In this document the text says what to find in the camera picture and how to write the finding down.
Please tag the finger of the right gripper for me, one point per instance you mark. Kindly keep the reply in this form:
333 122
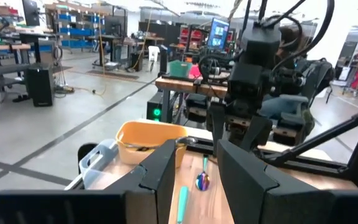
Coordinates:
258 133
216 124

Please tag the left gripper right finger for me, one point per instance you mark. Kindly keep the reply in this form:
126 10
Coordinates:
244 180

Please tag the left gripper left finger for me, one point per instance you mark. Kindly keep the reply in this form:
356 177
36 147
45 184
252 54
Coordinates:
160 174

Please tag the iridescent rainbow metal spoon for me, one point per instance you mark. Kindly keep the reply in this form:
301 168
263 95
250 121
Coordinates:
202 182

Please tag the orange yellow plastic bin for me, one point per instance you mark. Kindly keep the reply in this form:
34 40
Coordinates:
148 133

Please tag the wooden workbench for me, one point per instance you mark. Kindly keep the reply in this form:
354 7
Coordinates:
179 85

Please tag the computer with green light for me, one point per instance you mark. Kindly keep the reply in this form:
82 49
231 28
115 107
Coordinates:
155 107

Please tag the clear plastic bin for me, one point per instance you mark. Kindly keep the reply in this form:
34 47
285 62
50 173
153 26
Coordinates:
95 161

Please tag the small teal bin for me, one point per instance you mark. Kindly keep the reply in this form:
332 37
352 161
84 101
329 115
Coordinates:
179 69

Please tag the lit computer monitor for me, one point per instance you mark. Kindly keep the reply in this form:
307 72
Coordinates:
218 32

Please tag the office chair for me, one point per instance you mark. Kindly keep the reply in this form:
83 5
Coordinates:
319 77

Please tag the red bin rack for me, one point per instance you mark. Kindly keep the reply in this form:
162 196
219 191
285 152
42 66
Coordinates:
194 37

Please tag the black computer tower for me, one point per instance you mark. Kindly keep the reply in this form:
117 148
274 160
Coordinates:
40 84

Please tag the shelf with blue bins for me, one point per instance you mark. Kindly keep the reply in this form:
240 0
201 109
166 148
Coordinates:
73 31

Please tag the grey workbench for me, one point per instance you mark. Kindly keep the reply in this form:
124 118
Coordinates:
2 71

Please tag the black monitor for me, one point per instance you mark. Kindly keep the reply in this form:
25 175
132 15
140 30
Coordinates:
31 12

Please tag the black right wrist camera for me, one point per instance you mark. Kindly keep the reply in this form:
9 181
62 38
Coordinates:
244 87

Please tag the black metal rig frame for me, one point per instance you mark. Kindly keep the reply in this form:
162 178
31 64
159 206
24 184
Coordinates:
322 137

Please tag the black pedestal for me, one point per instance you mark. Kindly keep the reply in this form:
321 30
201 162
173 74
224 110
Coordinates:
163 62

